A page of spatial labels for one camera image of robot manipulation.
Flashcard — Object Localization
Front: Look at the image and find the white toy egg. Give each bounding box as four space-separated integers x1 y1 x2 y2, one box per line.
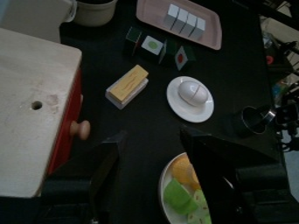
176 80 211 108

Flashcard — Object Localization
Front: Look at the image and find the small white plate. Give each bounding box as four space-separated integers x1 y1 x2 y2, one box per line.
165 75 216 123

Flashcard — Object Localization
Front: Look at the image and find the black metal-rimmed cup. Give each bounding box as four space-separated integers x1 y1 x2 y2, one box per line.
232 105 277 138

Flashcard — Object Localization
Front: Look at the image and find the pink rectangular tray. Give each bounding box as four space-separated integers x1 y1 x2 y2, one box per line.
134 0 223 51

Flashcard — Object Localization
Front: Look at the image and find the round wooden drawer knob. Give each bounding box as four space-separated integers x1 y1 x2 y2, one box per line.
69 119 92 141

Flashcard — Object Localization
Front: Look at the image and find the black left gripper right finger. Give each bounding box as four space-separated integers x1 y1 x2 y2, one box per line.
178 124 259 224

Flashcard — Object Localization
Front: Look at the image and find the black frame bar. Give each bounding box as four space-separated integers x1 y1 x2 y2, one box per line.
232 0 299 31

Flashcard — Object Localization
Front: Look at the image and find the red drawer front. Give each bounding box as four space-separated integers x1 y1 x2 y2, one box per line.
45 67 84 177

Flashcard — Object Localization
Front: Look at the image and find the light green toy food slice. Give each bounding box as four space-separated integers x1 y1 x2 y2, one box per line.
185 189 213 224

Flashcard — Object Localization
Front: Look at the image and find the white butter dish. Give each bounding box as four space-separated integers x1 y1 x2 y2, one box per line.
104 78 150 111

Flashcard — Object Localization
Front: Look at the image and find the orange toy food piece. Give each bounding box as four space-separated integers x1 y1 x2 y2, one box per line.
170 154 201 191

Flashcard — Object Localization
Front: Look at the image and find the yellow wooden toy butter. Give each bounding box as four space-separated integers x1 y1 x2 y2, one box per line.
106 64 150 103

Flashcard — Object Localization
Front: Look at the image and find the white toy cube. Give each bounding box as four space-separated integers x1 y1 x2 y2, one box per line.
162 3 181 29
180 12 198 38
189 17 208 41
170 8 190 33

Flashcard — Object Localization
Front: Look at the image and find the green cube with red dot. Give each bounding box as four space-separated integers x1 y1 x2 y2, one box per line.
172 45 197 72

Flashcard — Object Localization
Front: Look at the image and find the white plate with toy food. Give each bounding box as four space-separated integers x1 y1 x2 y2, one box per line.
156 151 236 224

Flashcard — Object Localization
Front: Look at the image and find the cream ceramic mug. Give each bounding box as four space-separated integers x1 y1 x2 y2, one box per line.
62 0 118 28

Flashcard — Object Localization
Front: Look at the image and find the dark green toy cube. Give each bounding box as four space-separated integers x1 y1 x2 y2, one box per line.
124 26 144 57
157 38 178 67

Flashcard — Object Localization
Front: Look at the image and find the white and red box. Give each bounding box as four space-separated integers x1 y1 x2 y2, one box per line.
0 27 84 200

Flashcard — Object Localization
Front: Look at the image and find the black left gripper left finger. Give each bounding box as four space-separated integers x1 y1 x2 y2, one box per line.
88 129 128 224

